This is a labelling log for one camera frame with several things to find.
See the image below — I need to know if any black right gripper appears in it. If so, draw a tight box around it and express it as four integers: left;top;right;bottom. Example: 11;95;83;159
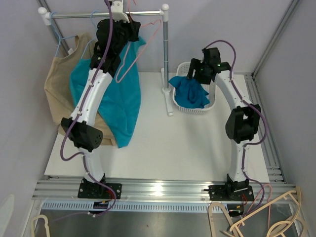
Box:
186;58;211;85

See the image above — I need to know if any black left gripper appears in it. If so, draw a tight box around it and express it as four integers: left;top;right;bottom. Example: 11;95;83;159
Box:
113;14;140;55

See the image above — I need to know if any dark blue t shirt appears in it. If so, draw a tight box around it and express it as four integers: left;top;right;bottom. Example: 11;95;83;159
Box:
169;76;210;109

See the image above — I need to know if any pink wire hanger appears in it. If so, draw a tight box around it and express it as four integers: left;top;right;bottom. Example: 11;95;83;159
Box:
115;0;162;83

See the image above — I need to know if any teal t shirt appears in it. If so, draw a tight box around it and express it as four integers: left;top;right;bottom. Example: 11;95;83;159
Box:
69;36;147;149

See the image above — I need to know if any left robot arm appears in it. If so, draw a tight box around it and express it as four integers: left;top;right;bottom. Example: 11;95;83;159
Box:
60;19;141;199

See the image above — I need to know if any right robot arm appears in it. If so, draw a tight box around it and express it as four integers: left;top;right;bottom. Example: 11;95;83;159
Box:
187;47;261;201

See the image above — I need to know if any beige hanger bottom left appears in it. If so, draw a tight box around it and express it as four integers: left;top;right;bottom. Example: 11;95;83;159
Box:
30;214;51;237

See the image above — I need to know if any white perforated plastic basket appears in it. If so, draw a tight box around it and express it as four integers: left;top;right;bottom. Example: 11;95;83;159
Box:
169;62;216;115

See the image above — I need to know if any metal clothes rack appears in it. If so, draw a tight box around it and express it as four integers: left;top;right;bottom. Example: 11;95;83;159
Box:
38;0;173;116

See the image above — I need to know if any beige tank top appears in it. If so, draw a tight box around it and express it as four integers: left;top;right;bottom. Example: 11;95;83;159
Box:
44;33;118;146

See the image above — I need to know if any beige wooden hangers pile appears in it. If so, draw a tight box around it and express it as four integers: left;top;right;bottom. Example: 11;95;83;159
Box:
207;186;309;237

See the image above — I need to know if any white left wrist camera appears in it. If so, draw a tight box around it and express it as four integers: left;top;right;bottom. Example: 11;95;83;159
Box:
111;0;130;23

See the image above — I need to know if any aluminium corner frame post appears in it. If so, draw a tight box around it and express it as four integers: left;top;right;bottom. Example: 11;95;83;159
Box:
252;0;302;78

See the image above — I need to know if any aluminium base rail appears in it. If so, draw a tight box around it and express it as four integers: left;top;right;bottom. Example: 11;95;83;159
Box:
32;175;297;213

